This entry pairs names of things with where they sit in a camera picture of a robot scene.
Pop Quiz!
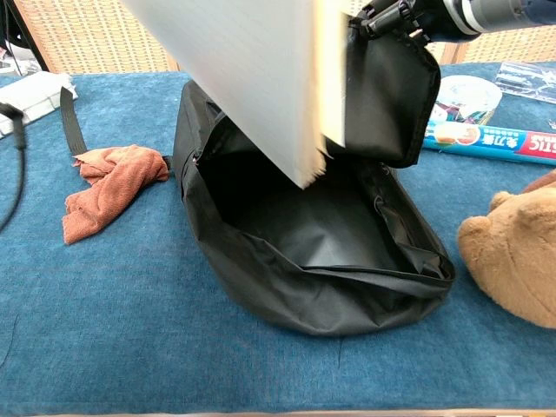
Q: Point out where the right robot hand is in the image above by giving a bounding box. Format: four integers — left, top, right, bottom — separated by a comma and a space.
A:
347, 0, 533, 44

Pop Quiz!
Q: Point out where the white spiral notebook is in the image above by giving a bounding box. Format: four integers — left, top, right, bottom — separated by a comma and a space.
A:
121, 0, 349, 190

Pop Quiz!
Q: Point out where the black backpack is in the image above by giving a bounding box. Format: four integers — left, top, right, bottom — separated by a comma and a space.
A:
59, 12, 457, 338

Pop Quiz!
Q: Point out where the clear jar of binder clips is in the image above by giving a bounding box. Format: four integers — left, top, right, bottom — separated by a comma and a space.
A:
433, 75, 504, 130

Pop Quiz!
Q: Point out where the clear plastic water bottle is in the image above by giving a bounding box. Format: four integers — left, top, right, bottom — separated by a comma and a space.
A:
494, 62, 556, 106

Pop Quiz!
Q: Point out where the blue plastic food wrap box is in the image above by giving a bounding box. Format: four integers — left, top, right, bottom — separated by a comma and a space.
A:
422, 122, 556, 168

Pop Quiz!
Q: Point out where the brown capybara plush toy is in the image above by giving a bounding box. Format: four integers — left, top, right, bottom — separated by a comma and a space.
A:
455, 169, 556, 330

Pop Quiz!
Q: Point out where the wicker folding screen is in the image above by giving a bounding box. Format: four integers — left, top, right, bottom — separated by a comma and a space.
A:
12, 0, 556, 75

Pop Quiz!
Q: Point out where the rust brown towel cloth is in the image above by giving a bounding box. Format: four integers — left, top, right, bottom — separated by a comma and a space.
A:
63, 145, 171, 246

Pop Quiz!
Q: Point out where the black tripod stand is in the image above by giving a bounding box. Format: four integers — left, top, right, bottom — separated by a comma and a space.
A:
10, 0, 50, 73

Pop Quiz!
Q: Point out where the wrapped tissue pack bundle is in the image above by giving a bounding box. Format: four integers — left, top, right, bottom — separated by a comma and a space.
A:
0, 71, 80, 138

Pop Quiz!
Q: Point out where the blue table cloth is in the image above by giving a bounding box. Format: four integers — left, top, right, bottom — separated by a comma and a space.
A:
0, 63, 556, 414

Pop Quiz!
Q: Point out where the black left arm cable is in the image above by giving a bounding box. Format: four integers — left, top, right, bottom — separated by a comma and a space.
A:
0, 102, 28, 235

